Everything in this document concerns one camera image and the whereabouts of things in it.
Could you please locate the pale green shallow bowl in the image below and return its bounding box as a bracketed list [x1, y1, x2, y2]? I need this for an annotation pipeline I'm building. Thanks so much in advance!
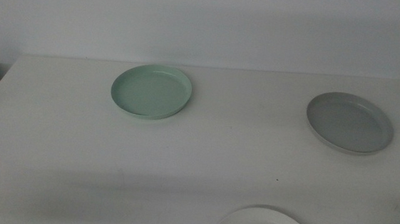
[108, 61, 195, 123]

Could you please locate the grey shallow bowl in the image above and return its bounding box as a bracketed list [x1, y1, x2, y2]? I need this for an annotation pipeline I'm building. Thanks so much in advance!
[303, 89, 397, 158]

